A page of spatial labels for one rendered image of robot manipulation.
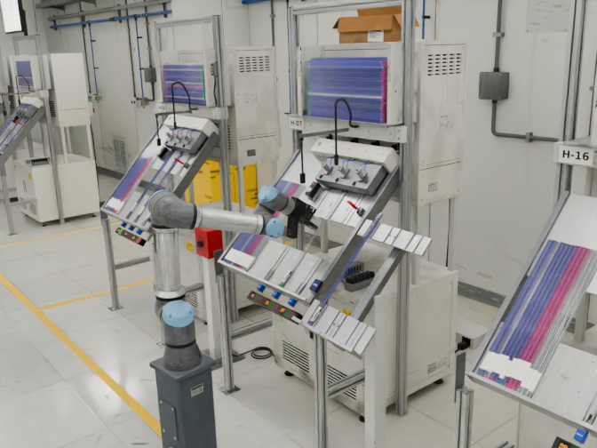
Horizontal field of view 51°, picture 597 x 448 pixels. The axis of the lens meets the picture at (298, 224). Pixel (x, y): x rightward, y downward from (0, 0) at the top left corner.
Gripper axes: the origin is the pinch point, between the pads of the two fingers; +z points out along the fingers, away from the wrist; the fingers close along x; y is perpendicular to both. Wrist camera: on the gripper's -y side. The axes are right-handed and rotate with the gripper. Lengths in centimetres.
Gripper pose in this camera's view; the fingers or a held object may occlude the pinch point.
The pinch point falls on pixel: (317, 230)
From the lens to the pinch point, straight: 274.4
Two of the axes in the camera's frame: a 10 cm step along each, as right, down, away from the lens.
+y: 4.2, -9.0, 1.2
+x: -6.3, -1.9, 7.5
